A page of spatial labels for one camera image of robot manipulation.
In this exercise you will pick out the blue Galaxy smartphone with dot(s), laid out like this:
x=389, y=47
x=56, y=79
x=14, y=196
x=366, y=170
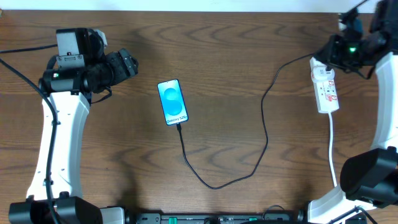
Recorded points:
x=172, y=102

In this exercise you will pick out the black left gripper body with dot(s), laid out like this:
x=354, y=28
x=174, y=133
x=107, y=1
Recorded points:
x=125, y=64

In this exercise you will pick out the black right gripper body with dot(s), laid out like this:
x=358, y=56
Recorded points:
x=325, y=53

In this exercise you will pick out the white power strip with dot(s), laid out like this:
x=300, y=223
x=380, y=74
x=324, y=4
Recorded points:
x=324, y=86

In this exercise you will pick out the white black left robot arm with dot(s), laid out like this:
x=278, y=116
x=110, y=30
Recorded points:
x=80, y=69

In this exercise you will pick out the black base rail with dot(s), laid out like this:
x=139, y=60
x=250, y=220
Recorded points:
x=270, y=216

